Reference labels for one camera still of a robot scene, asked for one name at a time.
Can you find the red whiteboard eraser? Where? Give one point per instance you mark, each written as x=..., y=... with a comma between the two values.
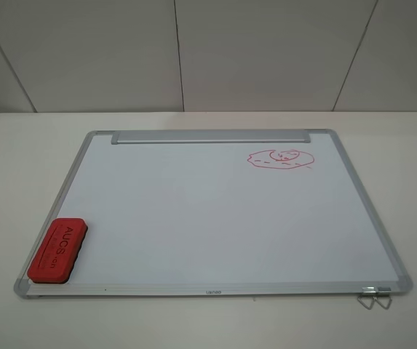
x=58, y=251

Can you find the white aluminium-framed whiteboard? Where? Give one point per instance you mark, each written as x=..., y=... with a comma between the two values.
x=220, y=219

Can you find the grey marker tray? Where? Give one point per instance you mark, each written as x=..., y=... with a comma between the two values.
x=210, y=136

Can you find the left metal hanging clip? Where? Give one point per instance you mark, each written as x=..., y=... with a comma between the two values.
x=367, y=298

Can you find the metal hanging clip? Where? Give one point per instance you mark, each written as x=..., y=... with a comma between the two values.
x=367, y=298
x=383, y=297

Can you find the right metal hanging clip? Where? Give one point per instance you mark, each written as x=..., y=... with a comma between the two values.
x=383, y=297

